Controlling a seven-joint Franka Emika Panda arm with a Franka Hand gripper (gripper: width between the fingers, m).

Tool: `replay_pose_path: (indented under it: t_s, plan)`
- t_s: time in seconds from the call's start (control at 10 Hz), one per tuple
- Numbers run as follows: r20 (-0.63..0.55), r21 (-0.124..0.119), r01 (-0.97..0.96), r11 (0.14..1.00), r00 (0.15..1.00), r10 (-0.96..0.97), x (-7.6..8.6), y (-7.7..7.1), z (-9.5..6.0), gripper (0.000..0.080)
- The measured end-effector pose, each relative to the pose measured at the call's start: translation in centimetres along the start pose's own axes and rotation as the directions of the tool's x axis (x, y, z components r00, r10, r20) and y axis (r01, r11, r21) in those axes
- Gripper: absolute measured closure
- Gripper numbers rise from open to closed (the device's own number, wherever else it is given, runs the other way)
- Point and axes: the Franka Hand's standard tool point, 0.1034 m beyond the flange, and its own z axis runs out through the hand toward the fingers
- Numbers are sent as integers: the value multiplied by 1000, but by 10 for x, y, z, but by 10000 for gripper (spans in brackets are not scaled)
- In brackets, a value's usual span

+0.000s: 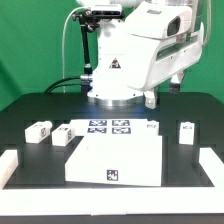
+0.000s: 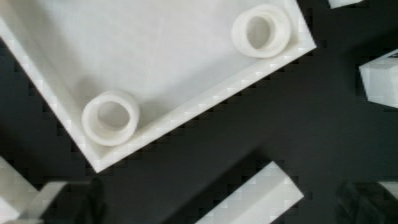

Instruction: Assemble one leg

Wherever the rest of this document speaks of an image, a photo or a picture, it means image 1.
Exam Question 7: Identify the black camera on mount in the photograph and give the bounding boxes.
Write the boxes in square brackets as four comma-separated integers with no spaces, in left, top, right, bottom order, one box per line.
[72,4,124,23]

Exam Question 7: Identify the white U-shaped obstacle frame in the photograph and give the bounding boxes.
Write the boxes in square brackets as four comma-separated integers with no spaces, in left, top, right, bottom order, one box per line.
[0,150,224,216]

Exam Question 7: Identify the white cable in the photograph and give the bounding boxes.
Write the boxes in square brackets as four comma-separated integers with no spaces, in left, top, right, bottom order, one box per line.
[61,5,92,94]

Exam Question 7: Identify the white sheet with AprilTags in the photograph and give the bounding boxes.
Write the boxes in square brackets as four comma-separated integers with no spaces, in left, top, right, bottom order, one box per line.
[68,118,151,137]

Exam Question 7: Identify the white square table top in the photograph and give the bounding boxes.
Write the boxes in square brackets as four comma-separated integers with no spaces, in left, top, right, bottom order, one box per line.
[65,135,162,186]

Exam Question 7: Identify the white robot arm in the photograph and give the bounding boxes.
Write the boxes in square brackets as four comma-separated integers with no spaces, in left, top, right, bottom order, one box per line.
[76,0,204,109]

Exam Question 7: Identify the black cables at base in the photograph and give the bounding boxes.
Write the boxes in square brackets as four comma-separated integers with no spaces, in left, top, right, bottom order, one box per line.
[43,76,88,94]

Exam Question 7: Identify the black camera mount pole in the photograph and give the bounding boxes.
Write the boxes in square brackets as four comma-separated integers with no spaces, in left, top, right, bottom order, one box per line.
[80,21,92,75]

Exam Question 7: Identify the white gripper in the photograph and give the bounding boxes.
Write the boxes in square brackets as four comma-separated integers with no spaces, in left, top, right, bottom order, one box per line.
[125,2,204,109]

